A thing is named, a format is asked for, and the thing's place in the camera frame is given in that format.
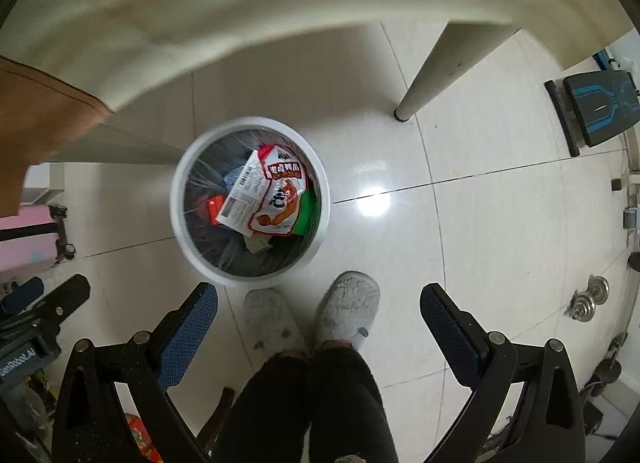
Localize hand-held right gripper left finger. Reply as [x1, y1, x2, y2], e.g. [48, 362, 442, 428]
[51, 282, 219, 463]

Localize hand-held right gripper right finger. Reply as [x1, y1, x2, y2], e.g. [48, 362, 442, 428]
[420, 283, 586, 463]

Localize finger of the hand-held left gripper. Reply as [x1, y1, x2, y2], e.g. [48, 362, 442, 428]
[0, 278, 45, 316]
[35, 274, 91, 331]

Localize white trash bin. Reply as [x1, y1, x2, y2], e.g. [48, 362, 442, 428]
[170, 116, 332, 287]

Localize cream printed packet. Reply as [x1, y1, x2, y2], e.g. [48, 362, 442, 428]
[216, 150, 266, 235]

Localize white red snack packet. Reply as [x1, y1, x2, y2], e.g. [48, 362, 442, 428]
[247, 145, 308, 237]

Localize pink suitcase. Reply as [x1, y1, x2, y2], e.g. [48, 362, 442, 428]
[0, 205, 76, 284]

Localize person's left grey slipper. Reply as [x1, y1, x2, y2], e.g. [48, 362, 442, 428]
[242, 289, 308, 356]

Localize person's grey slipper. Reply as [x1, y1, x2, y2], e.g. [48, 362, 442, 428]
[314, 271, 381, 350]
[242, 289, 308, 356]

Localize person's right grey slipper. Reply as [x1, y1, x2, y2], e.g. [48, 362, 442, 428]
[314, 271, 381, 350]

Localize black bin liner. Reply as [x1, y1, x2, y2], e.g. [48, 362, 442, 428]
[182, 130, 321, 276]

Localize person's black pants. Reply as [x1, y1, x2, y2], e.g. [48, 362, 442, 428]
[215, 343, 401, 463]

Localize metal dumbbell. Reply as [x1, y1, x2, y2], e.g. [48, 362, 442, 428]
[567, 274, 611, 321]

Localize orange tablecloth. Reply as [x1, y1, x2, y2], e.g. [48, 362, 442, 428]
[0, 55, 108, 218]

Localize white table leg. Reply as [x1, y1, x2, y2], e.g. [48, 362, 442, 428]
[393, 18, 521, 122]

